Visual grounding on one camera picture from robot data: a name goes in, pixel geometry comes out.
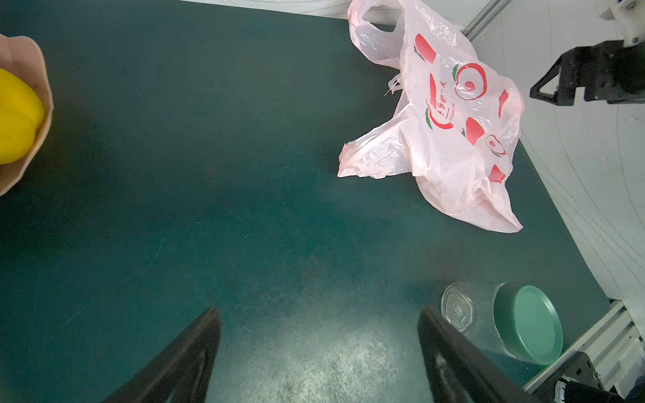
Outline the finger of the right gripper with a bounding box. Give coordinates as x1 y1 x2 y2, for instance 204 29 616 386
529 48 586 106

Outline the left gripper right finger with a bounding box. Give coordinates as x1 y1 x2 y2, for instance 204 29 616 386
418 307 529 402

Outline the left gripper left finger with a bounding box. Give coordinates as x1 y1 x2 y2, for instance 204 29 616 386
105 308 222 402

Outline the pink plastic bag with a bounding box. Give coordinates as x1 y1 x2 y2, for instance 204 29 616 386
338 1 524 233

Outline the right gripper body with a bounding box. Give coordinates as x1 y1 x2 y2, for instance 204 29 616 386
576 40 644 104

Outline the clear jar green lid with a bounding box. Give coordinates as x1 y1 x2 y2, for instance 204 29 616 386
440 282 564 366

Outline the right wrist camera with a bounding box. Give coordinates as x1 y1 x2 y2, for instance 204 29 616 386
596 0 645 47

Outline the pink fruit bowl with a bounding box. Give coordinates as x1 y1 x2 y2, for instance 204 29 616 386
1 35 54 194

